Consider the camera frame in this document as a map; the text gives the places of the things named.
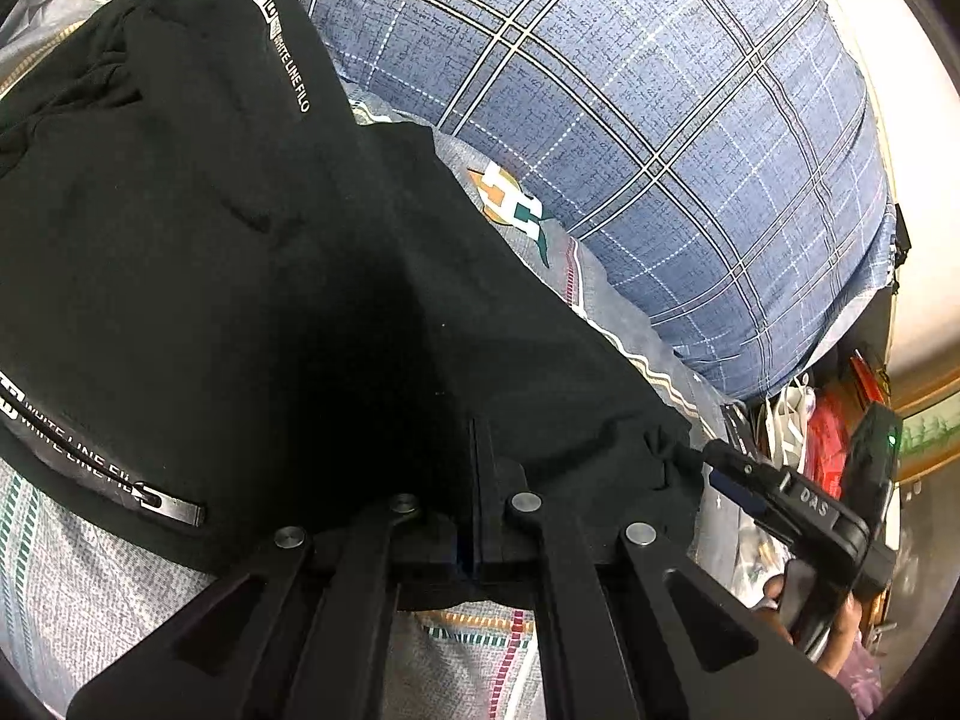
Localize red plastic bag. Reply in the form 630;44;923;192
808;388;854;502

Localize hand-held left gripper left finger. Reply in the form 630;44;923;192
73;418;482;720

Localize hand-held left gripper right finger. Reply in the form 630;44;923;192
478;420;860;720

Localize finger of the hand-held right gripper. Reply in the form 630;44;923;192
701;403;785;481
707;469;796;537

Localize person's right hand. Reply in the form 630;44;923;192
754;574;884;700

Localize grey star print bedsheet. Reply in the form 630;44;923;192
0;0;773;720

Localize blue plaid pillow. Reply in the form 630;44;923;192
120;0;901;402

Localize black pants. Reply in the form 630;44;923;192
0;0;706;612

